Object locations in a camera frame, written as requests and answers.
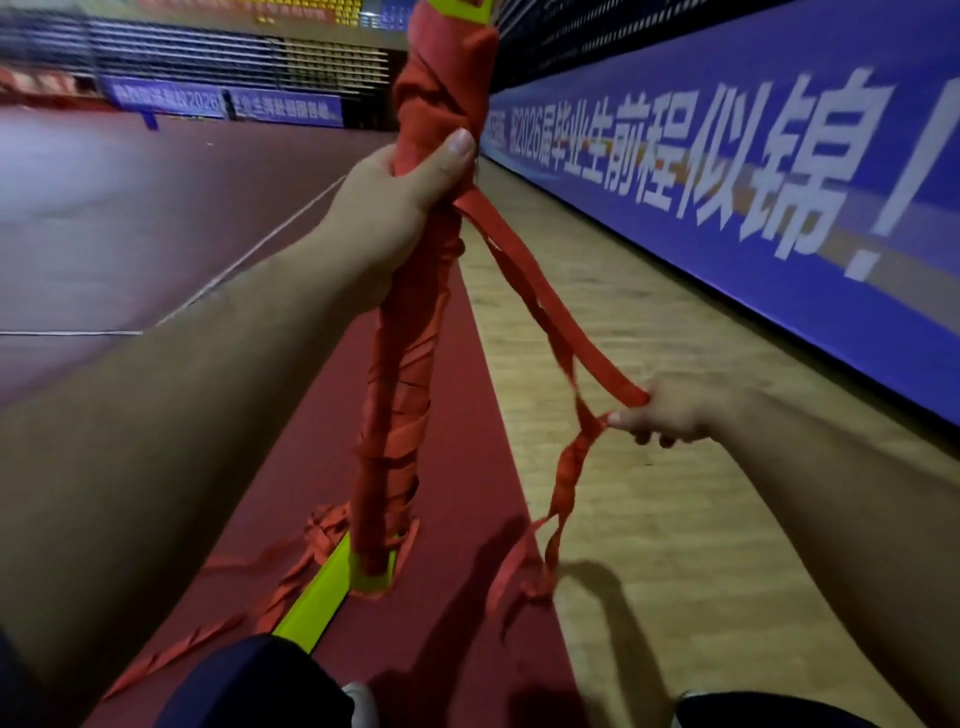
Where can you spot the person's left forearm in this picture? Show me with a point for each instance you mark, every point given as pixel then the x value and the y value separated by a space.
pixel 150 450

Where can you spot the blue stadium seats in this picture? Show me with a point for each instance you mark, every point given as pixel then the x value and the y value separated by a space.
pixel 390 11

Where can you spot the person's right forearm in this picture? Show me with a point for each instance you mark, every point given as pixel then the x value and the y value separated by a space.
pixel 862 525

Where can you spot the black right trouser leg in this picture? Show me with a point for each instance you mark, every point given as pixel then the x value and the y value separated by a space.
pixel 772 712

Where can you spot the rows of bleacher seats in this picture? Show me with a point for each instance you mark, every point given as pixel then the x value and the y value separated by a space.
pixel 187 52

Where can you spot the low red barrier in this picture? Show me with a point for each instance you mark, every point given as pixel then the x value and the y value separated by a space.
pixel 45 82

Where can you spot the dark left sleeve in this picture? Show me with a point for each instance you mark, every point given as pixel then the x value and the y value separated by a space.
pixel 15 682

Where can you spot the long red banner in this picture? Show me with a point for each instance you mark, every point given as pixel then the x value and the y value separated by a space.
pixel 225 9

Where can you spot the person's left hand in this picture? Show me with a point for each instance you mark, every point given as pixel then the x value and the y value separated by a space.
pixel 375 225

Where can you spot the yellow stadium seats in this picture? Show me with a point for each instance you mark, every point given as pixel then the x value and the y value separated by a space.
pixel 315 9

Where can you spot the blue banner with white print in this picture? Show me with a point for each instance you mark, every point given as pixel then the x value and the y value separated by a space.
pixel 161 97
pixel 292 109

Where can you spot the small blue stand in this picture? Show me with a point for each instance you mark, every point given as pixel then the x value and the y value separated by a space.
pixel 151 121

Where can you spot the dark retracted bleacher stand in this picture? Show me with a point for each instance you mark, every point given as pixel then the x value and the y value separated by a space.
pixel 570 30

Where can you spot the black trouser leg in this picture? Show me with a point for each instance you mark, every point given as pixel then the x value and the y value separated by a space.
pixel 255 686
pixel 772 712

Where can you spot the person's right hand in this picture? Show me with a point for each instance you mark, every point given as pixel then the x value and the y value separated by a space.
pixel 682 409

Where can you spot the white left shoe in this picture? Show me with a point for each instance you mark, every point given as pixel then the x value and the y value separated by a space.
pixel 361 709

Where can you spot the black left trouser leg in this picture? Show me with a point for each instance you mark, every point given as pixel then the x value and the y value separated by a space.
pixel 255 686

